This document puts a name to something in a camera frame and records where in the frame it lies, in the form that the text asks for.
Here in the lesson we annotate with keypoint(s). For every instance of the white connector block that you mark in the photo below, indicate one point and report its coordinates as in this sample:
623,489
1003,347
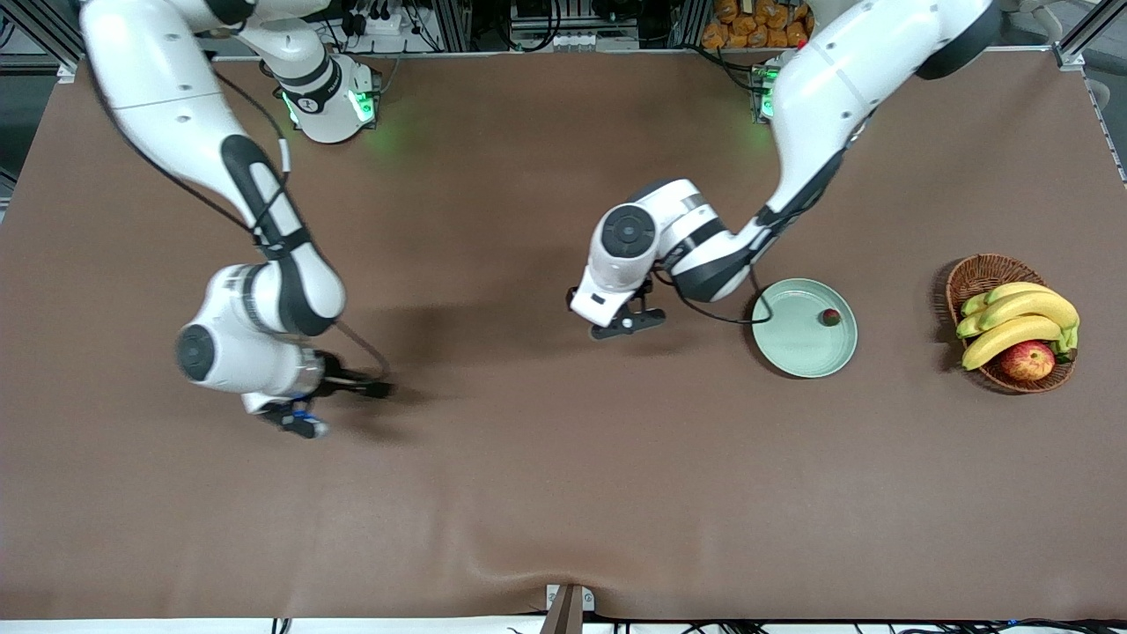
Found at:
590,41

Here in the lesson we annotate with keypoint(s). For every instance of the yellow banana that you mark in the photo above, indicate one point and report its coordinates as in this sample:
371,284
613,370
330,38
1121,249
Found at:
1030,306
1012,291
1004,339

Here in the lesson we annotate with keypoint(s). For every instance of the bag of orange snacks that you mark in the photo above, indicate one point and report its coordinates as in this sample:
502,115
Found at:
748,26

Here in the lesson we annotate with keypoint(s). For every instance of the pale green round plate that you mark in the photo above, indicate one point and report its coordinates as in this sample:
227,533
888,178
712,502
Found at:
806,343

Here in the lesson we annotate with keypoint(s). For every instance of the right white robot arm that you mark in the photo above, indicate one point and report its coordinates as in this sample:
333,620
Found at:
158,88

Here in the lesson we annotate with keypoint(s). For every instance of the red strawberry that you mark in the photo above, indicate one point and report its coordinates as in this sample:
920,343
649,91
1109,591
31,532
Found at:
830,317

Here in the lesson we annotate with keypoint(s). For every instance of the white power strip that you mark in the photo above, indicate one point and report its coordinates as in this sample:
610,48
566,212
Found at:
383,25

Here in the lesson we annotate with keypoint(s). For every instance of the red apple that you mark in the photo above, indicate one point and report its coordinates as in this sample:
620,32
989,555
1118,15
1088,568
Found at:
1027,361

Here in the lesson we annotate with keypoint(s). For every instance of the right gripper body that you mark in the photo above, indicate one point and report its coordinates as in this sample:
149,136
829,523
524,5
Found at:
338,381

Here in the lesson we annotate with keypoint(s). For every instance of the brown table mat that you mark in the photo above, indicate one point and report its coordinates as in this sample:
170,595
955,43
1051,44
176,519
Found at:
528,440

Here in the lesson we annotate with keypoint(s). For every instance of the brown wicker basket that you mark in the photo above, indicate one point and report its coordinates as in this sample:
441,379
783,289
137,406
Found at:
986,273

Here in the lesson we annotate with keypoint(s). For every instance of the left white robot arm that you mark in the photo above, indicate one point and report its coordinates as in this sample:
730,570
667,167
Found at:
828,97

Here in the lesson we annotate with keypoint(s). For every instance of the aluminium frame post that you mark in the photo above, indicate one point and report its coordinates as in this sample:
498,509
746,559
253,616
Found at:
1079,44
453,26
691,22
48,40

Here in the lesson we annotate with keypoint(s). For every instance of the metal table edge bracket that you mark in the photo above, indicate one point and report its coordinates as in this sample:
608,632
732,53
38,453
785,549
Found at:
568,612

